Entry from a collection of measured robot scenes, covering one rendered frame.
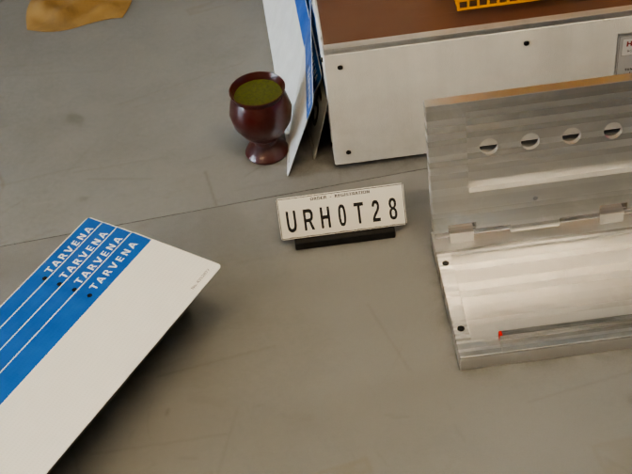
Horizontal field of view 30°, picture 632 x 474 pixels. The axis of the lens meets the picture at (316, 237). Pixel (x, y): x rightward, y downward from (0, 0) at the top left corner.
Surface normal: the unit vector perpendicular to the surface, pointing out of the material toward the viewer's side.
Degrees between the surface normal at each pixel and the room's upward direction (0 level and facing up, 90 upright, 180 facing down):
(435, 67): 90
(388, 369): 0
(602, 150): 79
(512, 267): 0
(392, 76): 90
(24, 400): 0
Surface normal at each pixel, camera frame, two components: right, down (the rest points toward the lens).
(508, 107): 0.07, 0.54
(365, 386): -0.10, -0.71
